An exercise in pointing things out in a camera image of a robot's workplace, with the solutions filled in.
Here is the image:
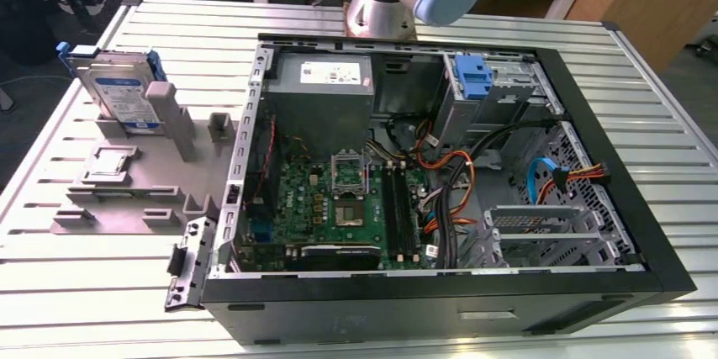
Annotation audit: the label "black RAM slot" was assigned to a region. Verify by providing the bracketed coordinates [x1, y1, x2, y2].
[383, 160, 405, 263]
[397, 160, 421, 263]

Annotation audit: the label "black graphics card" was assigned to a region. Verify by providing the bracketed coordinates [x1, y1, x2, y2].
[283, 243, 383, 272]

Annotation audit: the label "blue plastic drive latch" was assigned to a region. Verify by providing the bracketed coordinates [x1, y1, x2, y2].
[453, 55, 495, 100]

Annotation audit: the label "grey parts rack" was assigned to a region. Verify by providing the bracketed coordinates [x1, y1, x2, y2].
[50, 81, 240, 235]

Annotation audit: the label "grey optical drive cage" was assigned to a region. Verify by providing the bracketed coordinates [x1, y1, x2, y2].
[433, 52, 565, 154]

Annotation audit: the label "blue expansion slot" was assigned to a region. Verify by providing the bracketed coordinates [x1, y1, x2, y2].
[250, 218, 274, 243]

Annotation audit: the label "orange wire bundle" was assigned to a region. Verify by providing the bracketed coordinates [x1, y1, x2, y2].
[413, 117, 479, 236]

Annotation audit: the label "grey expansion slot latch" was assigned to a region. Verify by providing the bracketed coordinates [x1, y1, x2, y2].
[164, 215, 218, 314]

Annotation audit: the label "orange yellow power wire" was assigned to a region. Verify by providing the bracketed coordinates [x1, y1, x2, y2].
[537, 161, 612, 209]

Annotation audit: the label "black PC case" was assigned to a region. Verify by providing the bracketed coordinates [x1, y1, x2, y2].
[198, 32, 699, 346]

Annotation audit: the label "grey power supply unit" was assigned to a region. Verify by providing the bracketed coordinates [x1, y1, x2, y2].
[261, 52, 376, 162]

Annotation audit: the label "green motherboard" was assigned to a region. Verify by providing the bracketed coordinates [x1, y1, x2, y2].
[234, 156, 444, 272]

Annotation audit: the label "metal socket cover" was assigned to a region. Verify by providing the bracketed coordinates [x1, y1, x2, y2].
[329, 149, 372, 201]

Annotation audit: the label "silver CPU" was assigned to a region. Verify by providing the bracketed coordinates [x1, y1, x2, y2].
[92, 151, 128, 173]

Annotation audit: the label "blue data wire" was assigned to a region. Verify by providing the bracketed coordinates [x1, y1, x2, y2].
[525, 156, 571, 209]

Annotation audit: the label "thin red wire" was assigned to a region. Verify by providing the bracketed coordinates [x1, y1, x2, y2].
[252, 114, 280, 204]

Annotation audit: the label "hard disk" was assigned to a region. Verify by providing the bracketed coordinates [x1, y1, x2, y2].
[54, 41, 169, 131]

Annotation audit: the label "wooden cabinet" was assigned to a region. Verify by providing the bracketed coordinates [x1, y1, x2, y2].
[568, 0, 718, 77]

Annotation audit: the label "black cable bundle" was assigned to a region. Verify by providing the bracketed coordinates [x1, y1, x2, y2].
[433, 119, 561, 270]

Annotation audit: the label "grey metal disk bay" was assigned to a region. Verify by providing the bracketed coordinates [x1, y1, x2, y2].
[456, 203, 644, 270]

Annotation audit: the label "CPU socket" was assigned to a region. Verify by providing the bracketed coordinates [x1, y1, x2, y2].
[335, 202, 372, 229]

